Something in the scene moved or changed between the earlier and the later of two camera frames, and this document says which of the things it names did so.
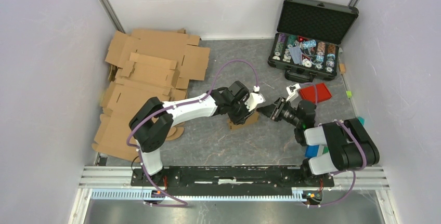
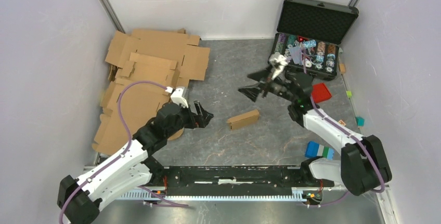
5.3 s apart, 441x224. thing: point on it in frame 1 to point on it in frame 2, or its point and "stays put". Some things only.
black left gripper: (241, 119) to (201, 119)
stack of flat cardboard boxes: (144, 63) stays put
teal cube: (362, 120) stays put
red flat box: (308, 93) stays put
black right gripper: (273, 111) to (251, 92)
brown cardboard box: (253, 118) stays put
